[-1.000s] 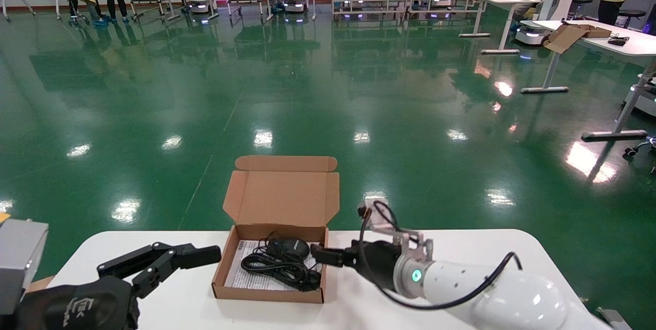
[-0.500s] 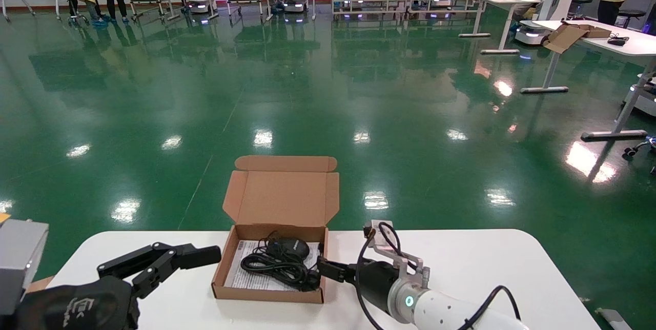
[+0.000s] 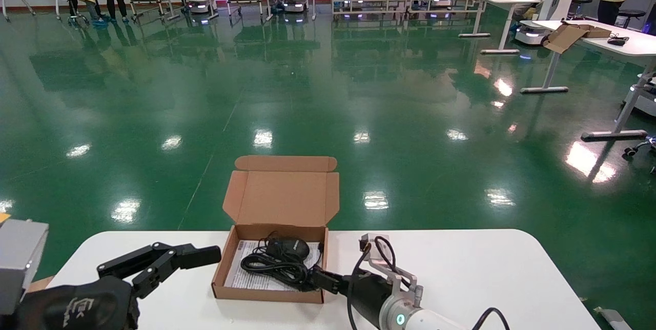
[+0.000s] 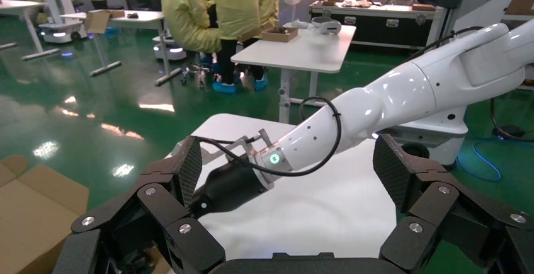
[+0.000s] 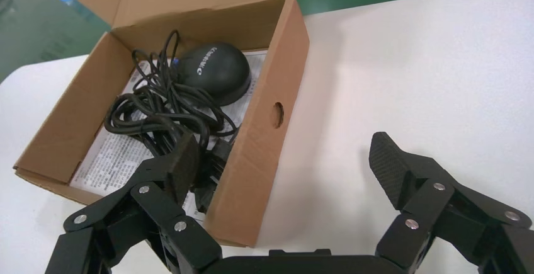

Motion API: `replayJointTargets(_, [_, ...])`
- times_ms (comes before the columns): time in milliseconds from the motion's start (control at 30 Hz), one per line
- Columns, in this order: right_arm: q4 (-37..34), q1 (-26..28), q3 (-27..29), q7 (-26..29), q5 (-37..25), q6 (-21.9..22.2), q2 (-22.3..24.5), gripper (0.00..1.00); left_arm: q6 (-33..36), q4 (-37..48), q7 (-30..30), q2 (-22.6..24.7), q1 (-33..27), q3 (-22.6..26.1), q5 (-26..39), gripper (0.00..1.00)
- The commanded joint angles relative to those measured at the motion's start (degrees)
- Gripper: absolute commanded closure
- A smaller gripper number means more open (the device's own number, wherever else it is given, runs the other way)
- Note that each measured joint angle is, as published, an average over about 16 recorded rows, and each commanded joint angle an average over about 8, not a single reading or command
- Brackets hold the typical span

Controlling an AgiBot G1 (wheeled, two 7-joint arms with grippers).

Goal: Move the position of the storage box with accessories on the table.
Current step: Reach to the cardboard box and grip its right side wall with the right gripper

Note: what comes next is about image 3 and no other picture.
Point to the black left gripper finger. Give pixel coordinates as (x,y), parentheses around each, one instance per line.
(197,256)

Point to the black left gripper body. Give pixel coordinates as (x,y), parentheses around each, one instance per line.
(77,307)

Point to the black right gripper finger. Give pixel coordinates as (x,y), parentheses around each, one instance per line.
(333,277)
(341,290)

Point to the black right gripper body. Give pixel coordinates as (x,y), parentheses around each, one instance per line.
(369,296)

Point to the brown cardboard storage box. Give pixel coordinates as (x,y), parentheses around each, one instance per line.
(282,197)

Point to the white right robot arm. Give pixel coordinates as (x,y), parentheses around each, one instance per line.
(425,322)

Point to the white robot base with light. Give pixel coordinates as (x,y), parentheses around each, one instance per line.
(200,6)
(295,5)
(647,104)

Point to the wooden board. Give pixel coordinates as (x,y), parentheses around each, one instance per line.
(42,284)

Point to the white printed paper manual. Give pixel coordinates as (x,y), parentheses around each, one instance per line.
(241,279)

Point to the light grey flat strip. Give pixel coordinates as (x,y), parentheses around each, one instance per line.
(612,317)

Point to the wheeled metal stool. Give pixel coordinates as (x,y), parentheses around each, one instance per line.
(77,19)

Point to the chair base with casters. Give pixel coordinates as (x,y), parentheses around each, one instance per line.
(633,151)

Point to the round black stool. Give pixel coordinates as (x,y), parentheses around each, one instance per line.
(581,0)
(631,13)

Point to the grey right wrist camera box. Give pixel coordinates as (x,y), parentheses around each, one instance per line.
(397,273)

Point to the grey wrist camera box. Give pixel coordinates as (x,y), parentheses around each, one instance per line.
(397,273)
(20,258)

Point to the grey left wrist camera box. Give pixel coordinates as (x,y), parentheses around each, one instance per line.
(20,258)

